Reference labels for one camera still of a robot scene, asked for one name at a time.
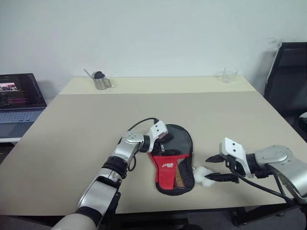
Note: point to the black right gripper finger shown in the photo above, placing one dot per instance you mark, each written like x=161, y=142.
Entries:
x=217, y=159
x=220, y=177

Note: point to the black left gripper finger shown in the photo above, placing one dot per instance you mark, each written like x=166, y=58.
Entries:
x=169, y=139
x=170, y=134

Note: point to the clear glass cup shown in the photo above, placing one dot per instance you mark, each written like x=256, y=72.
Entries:
x=229, y=76

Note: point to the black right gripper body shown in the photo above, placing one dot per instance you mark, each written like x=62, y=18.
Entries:
x=233, y=167

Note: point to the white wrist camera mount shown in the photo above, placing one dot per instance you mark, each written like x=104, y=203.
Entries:
x=158, y=128
x=232, y=148

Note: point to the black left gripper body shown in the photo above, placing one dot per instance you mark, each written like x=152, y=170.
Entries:
x=158, y=142

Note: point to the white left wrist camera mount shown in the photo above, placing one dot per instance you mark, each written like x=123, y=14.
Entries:
x=158, y=128

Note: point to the thin metal straw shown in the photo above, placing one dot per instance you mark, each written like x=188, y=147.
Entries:
x=88, y=73

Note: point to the black red paddle case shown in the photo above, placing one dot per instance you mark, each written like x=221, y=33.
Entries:
x=165, y=167

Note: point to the stainless steel pitcher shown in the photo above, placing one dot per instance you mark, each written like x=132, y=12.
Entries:
x=102, y=83

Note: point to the white plush charm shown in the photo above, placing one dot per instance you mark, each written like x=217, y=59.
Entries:
x=200, y=173

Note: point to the open laptop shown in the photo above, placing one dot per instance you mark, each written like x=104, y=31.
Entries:
x=19, y=91

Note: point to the black heart-shaped object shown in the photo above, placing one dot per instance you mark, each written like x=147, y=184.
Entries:
x=98, y=75

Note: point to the white side desk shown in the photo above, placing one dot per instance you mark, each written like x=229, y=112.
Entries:
x=10, y=140

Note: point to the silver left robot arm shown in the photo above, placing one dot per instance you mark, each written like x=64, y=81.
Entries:
x=124, y=148

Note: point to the black table frame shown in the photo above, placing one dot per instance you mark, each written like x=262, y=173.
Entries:
x=238, y=216

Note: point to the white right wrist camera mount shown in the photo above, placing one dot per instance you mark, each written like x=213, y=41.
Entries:
x=232, y=148

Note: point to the black office chair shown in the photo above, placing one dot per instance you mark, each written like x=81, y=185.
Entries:
x=287, y=79

